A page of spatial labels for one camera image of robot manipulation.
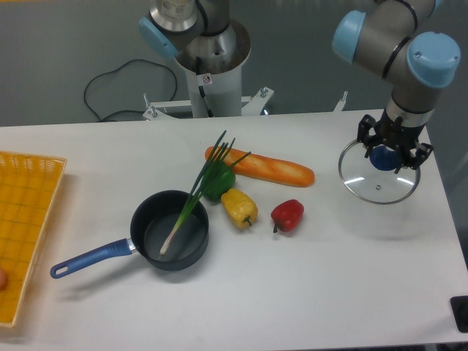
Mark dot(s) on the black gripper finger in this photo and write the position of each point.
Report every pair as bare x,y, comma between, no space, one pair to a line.
413,161
365,126

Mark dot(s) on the black device table corner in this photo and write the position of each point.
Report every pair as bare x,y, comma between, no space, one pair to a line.
459,306

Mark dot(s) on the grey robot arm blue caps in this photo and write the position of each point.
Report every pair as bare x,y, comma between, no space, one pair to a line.
386,42

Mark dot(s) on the green bell pepper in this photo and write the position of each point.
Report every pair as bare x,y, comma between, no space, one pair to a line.
217,181

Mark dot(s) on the dark saucepan blue handle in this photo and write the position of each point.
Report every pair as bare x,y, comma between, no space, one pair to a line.
167,229

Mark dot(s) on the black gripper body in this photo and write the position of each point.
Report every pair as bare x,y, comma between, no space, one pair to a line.
392,133

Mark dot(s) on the orange baguette bread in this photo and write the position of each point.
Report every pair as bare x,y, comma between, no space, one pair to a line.
276,171

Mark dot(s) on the yellow woven basket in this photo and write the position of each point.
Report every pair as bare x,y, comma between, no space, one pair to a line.
29,184

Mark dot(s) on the green spring onion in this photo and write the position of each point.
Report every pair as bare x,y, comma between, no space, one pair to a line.
219,152

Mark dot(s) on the glass pot lid blue knob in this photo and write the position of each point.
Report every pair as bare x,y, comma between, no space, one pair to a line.
376,178

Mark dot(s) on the red bell pepper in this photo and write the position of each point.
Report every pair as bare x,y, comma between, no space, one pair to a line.
287,215

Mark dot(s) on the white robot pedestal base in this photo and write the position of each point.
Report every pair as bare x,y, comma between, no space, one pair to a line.
213,68

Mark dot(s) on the yellow bell pepper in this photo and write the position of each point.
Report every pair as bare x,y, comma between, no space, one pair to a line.
240,208

